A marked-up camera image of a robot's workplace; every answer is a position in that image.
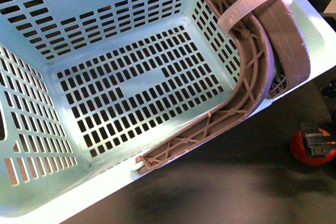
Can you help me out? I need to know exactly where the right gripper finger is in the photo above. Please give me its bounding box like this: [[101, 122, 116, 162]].
[[300, 123, 332, 158]]

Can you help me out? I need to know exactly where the red apple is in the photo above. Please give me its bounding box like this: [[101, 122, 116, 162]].
[[289, 128, 335, 166]]

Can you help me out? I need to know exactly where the teal plastic shopping basket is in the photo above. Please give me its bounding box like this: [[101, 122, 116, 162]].
[[1, 0, 335, 223]]

